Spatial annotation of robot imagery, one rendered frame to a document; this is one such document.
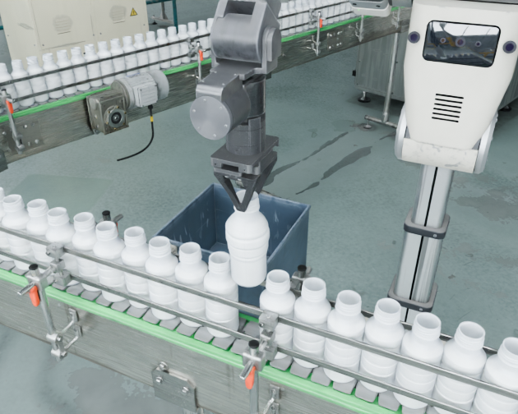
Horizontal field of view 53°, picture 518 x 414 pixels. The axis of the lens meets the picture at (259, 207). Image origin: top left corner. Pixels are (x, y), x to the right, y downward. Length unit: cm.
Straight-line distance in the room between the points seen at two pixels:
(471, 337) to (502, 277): 212
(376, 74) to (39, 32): 281
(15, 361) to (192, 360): 157
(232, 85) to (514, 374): 55
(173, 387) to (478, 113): 87
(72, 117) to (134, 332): 133
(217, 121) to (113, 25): 437
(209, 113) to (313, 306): 37
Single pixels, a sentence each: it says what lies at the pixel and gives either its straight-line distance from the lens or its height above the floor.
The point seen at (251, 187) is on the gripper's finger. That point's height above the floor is 134.
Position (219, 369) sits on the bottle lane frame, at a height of 96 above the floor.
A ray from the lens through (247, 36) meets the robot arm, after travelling 67.
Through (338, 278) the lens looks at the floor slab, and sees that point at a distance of 271.
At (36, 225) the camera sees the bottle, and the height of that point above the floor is 113.
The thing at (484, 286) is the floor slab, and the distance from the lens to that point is 287.
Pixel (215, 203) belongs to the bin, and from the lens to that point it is 160.
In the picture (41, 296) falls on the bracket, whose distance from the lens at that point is 108.
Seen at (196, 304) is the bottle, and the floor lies 106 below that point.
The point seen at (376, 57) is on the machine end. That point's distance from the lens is 480.
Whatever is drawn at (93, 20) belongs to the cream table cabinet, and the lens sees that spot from 489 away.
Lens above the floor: 170
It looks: 32 degrees down
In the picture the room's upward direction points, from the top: straight up
